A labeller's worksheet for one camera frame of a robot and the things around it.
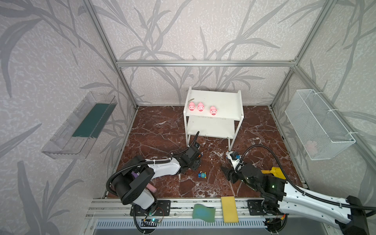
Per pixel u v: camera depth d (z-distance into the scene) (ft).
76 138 2.07
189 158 2.27
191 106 2.37
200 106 2.37
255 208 2.38
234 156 2.10
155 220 2.31
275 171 2.79
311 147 2.41
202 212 2.34
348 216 1.41
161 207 2.40
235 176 2.15
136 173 1.63
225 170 2.18
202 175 2.72
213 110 2.31
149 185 2.60
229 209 2.38
